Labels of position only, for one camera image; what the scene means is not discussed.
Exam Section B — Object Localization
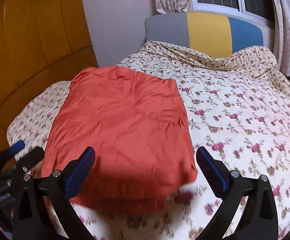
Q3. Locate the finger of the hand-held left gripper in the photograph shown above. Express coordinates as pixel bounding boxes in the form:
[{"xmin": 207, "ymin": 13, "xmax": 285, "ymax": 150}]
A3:
[
  {"xmin": 15, "ymin": 146, "xmax": 45, "ymax": 174},
  {"xmin": 0, "ymin": 140, "xmax": 26, "ymax": 160}
]

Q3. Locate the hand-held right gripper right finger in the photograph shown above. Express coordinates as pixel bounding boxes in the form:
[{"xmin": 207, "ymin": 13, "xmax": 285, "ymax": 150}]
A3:
[{"xmin": 196, "ymin": 146, "xmax": 279, "ymax": 240}]

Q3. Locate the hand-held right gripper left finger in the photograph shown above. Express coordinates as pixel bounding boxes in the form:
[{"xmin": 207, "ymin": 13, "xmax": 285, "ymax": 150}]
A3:
[{"xmin": 11, "ymin": 146, "xmax": 96, "ymax": 240}]

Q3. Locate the orange puffer jacket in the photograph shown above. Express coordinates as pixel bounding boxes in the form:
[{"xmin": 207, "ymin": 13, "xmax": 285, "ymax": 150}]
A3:
[{"xmin": 40, "ymin": 66, "xmax": 198, "ymax": 215}]

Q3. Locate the white floral bed quilt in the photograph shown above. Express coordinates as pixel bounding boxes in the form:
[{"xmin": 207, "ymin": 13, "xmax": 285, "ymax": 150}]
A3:
[{"xmin": 7, "ymin": 52, "xmax": 290, "ymax": 240}]

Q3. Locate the yellow wooden wardrobe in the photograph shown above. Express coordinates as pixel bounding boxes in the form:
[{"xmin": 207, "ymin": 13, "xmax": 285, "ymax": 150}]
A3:
[{"xmin": 0, "ymin": 0, "xmax": 99, "ymax": 163}]

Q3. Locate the cream floral bunched blanket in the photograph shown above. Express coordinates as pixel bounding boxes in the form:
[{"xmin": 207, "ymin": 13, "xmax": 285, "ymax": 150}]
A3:
[{"xmin": 139, "ymin": 41, "xmax": 290, "ymax": 99}]

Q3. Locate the grey yellow blue headboard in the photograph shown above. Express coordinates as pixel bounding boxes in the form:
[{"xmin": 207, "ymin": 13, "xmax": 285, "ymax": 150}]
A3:
[{"xmin": 145, "ymin": 11, "xmax": 264, "ymax": 55}]

